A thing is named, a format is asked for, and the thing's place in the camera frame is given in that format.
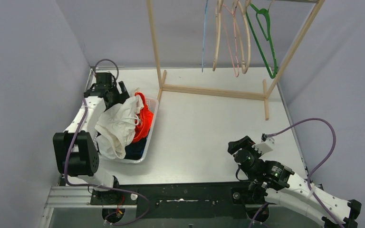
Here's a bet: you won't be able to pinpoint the white shorts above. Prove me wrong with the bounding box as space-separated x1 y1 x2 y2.
95 95 144 160

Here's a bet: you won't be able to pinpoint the white plastic basket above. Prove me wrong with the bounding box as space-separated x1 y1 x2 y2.
96 92 159 164

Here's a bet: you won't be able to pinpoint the wooden hanger navy shorts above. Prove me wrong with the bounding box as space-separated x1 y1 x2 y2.
232 0 251 74

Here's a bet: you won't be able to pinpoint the blue wire hanger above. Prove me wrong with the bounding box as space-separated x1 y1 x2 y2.
201 0 209 73

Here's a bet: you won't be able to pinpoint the wooden hanger orange shorts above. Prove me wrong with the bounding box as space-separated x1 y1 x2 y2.
212 0 224 72

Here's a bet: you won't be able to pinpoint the pink hanger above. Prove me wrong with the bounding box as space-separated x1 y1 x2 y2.
219 0 240 77

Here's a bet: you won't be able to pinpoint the green hanger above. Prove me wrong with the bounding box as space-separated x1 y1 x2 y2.
245 3 278 79

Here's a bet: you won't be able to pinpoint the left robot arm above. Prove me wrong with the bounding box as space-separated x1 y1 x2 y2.
53 72 126 203

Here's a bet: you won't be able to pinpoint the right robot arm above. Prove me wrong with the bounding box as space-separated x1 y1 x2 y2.
227 135 362 228

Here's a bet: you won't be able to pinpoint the wooden clothes rack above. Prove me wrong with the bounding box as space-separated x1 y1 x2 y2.
146 0 324 120

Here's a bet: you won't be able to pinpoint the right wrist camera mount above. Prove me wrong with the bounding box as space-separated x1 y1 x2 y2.
252 133 275 155

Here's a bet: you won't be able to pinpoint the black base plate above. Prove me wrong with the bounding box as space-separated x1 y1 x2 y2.
90 182 264 219

